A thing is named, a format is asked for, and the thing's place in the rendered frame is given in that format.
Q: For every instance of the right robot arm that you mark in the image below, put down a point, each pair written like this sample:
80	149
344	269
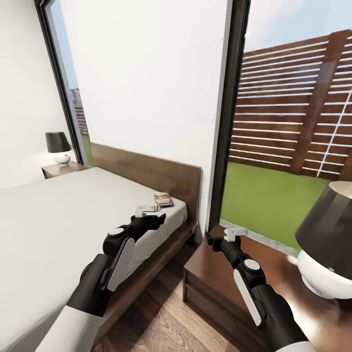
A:
270	311

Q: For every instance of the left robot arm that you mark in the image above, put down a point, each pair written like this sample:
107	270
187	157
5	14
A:
76	328

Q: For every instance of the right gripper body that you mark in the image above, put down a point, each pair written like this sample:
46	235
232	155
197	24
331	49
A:
220	244

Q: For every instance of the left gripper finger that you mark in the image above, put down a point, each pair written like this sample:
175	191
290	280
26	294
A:
161	219

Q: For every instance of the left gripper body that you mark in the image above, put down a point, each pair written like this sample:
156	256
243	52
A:
150	222

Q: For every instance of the hardback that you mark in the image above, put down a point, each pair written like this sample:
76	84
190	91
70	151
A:
162	199

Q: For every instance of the table lamp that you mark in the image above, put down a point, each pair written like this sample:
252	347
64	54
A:
325	236
58	143

